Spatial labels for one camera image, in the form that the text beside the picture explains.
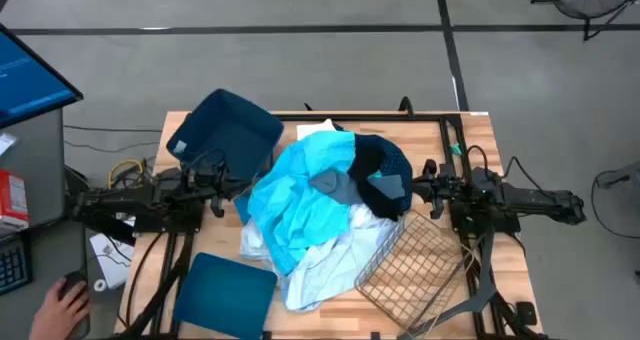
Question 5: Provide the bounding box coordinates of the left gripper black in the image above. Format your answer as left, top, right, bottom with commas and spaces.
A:
198, 158, 253, 219

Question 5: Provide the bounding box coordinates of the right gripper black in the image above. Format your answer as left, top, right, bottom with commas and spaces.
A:
412, 158, 464, 221

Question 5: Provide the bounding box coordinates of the bright blue fleece cloth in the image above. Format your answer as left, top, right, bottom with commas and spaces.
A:
233, 192, 254, 226

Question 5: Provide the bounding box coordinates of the navy patterned cloth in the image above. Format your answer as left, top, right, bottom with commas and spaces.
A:
347, 133, 414, 222

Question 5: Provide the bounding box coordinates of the turquoise cloth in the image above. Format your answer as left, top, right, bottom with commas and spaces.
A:
247, 129, 359, 277

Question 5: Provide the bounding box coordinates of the pale grey-green cloth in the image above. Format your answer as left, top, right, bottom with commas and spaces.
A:
308, 168, 364, 206

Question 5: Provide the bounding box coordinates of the white mesh cloth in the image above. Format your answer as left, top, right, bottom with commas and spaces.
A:
295, 118, 339, 141

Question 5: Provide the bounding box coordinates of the light geometric patterned shirt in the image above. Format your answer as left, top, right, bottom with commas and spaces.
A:
239, 202, 404, 312

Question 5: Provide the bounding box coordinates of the navy white striped fabric bin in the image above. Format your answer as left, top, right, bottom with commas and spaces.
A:
166, 88, 285, 182

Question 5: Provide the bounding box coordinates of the white paper sheet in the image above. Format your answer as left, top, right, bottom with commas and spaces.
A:
89, 232, 135, 290

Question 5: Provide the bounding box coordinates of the small black box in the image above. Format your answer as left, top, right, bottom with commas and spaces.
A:
515, 301, 539, 326

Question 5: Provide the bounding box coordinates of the black computer mouse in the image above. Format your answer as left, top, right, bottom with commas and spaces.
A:
59, 270, 91, 301

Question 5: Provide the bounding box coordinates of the grey desk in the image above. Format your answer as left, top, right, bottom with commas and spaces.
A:
0, 107, 66, 229

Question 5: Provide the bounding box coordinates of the red and white box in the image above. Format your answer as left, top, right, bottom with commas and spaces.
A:
0, 169, 30, 231

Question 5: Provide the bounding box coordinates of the person's hand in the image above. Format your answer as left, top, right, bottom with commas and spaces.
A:
28, 278, 92, 340

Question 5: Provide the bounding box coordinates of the black keyboard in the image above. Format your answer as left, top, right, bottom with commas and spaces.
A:
0, 233, 34, 297

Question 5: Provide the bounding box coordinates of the computer monitor blue screen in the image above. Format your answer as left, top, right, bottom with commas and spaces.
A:
0, 23, 85, 130

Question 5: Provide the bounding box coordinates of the black aluminium table frame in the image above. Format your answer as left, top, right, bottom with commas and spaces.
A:
117, 110, 546, 340

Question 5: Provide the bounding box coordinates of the yellow cable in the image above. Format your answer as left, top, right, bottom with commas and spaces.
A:
107, 158, 145, 189

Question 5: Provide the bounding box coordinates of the thin black floor cable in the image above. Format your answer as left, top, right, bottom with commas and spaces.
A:
62, 123, 164, 134
63, 138, 161, 154

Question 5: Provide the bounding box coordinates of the metal wire basket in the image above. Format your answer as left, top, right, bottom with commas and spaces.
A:
353, 209, 482, 336

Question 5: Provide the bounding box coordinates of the black looped floor cable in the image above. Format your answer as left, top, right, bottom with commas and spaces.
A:
591, 168, 640, 240

